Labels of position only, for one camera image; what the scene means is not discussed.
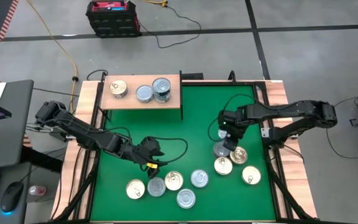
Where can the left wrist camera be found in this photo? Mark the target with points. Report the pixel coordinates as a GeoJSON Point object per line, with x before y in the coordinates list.
{"type": "Point", "coordinates": [152, 146]}

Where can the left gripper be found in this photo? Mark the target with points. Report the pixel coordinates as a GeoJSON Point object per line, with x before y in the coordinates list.
{"type": "Point", "coordinates": [137, 154]}

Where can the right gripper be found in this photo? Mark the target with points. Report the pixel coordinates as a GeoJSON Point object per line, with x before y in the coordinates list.
{"type": "Point", "coordinates": [238, 121]}

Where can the small plastic bottle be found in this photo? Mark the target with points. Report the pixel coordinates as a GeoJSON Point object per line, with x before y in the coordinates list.
{"type": "Point", "coordinates": [37, 190]}

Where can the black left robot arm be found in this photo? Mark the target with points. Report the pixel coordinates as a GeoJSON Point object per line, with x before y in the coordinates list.
{"type": "Point", "coordinates": [85, 133]}

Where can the red label silver can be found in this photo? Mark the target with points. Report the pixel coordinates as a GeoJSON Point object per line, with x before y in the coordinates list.
{"type": "Point", "coordinates": [220, 151]}

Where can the wooden shelf board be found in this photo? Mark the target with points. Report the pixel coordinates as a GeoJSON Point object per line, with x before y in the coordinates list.
{"type": "Point", "coordinates": [129, 102]}

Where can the red black power box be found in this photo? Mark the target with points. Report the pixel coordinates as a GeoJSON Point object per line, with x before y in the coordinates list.
{"type": "Point", "coordinates": [113, 21]}

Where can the yellow tape tag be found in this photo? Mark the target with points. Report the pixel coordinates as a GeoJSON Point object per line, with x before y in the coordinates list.
{"type": "Point", "coordinates": [152, 165]}

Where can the green table mat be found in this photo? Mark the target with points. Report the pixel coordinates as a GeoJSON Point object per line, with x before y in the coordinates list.
{"type": "Point", "coordinates": [228, 202]}

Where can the grey desk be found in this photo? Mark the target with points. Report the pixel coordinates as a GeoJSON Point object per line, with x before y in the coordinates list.
{"type": "Point", "coordinates": [14, 124]}

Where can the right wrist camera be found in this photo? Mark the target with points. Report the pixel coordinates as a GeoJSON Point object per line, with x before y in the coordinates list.
{"type": "Point", "coordinates": [225, 118]}

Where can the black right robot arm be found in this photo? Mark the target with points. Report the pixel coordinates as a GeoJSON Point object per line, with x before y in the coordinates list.
{"type": "Point", "coordinates": [291, 109]}

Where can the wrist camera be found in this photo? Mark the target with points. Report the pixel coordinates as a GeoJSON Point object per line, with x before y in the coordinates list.
{"type": "Point", "coordinates": [152, 146]}
{"type": "Point", "coordinates": [225, 118]}

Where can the black computer mouse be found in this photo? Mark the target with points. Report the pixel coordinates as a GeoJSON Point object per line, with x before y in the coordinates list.
{"type": "Point", "coordinates": [11, 196]}

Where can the black label silver can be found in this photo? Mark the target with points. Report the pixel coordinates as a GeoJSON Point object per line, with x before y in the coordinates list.
{"type": "Point", "coordinates": [222, 133]}

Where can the black shelf frame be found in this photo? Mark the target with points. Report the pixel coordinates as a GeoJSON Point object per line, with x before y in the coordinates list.
{"type": "Point", "coordinates": [181, 112]}

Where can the green Bumble Bee tuna can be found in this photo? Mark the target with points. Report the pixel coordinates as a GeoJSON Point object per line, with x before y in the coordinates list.
{"type": "Point", "coordinates": [186, 198]}
{"type": "Point", "coordinates": [144, 92]}
{"type": "Point", "coordinates": [156, 187]}

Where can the black metal table frame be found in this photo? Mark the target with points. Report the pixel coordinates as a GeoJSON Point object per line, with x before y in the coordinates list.
{"type": "Point", "coordinates": [219, 82]}

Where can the blue white label silver can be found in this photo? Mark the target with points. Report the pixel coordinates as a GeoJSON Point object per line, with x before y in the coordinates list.
{"type": "Point", "coordinates": [161, 84]}

